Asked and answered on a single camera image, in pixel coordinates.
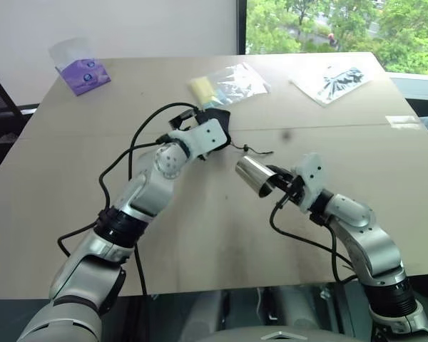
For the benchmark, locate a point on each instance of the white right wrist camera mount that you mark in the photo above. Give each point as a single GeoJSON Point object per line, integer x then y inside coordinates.
{"type": "Point", "coordinates": [312, 171]}

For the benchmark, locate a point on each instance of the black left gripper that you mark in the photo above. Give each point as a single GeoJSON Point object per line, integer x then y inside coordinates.
{"type": "Point", "coordinates": [185, 119]}

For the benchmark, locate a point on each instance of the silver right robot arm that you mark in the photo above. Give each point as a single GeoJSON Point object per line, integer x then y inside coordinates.
{"type": "Point", "coordinates": [371, 242]}

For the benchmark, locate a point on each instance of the clear bag with yellow sponges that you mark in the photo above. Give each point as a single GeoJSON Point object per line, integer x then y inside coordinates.
{"type": "Point", "coordinates": [228, 85]}

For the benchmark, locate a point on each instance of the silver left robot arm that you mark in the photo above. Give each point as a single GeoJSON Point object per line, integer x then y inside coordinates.
{"type": "Point", "coordinates": [146, 192]}

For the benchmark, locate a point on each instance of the clear bag with black item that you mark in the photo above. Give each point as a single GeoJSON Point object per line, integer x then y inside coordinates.
{"type": "Point", "coordinates": [337, 83]}

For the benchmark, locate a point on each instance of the shiny metal cup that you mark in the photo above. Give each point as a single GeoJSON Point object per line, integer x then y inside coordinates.
{"type": "Point", "coordinates": [255, 172]}

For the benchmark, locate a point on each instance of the dark window frame post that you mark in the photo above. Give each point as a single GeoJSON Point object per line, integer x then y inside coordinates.
{"type": "Point", "coordinates": [240, 26]}

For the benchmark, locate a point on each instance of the purple tissue box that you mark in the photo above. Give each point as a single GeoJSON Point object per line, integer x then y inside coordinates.
{"type": "Point", "coordinates": [83, 76]}

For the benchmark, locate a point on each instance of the dark side desk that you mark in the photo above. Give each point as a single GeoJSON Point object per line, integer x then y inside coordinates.
{"type": "Point", "coordinates": [417, 94]}

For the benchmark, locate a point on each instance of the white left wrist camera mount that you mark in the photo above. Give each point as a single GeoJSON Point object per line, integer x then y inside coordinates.
{"type": "Point", "coordinates": [210, 137]}

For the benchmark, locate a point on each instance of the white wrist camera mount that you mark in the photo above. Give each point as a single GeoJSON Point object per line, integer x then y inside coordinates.
{"type": "Point", "coordinates": [210, 137]}
{"type": "Point", "coordinates": [312, 171]}

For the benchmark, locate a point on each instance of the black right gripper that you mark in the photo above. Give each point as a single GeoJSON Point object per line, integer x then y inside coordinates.
{"type": "Point", "coordinates": [295, 192]}

